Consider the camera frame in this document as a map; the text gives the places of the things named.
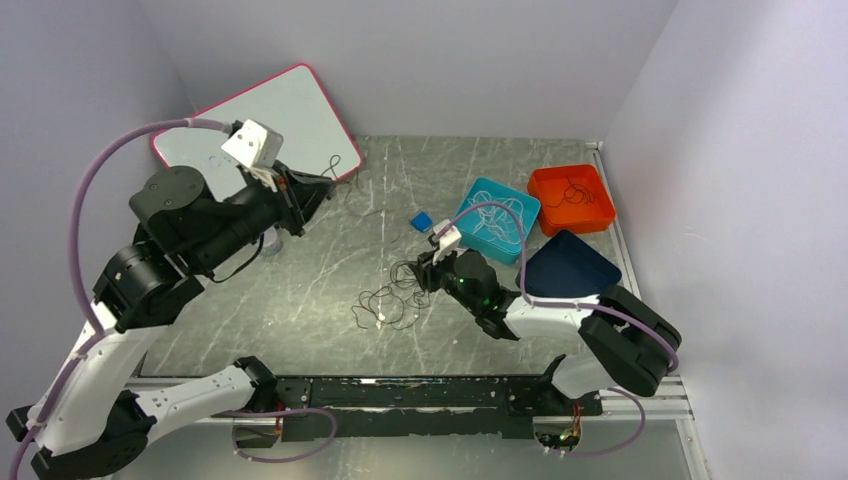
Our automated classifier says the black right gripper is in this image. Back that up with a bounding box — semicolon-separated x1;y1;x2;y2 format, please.
407;244;481;315

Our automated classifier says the white cable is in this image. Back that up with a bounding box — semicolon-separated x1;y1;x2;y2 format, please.
468;190;531;245

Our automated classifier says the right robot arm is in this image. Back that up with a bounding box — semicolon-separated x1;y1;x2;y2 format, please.
410;250;682;414

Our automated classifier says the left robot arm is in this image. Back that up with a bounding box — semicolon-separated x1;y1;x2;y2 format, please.
6;164;336;479

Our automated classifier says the small blue stamp block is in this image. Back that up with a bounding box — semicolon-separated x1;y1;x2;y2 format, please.
410;211;433;233

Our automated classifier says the small clear plastic cup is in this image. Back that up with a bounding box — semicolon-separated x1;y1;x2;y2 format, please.
259;228;283;257

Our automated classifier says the light blue plastic bin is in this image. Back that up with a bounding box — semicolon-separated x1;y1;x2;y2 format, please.
456;177;540;265

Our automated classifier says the pink framed whiteboard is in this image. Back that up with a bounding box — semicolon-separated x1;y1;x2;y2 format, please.
151;64;363;200

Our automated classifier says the dark blue plastic bin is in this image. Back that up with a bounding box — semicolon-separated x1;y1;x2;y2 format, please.
525;230;622;298

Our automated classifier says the orange plastic bin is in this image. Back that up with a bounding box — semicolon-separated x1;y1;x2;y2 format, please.
527;164;617;237

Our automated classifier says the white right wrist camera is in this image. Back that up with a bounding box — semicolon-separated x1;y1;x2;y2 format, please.
431;219;462;265

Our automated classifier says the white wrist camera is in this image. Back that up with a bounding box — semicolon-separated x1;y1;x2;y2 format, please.
431;219;462;265
221;119;284;170

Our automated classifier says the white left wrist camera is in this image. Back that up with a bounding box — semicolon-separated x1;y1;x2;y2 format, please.
221;119;284;170

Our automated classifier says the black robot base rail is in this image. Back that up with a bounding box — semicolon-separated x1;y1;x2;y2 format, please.
271;375;602;442

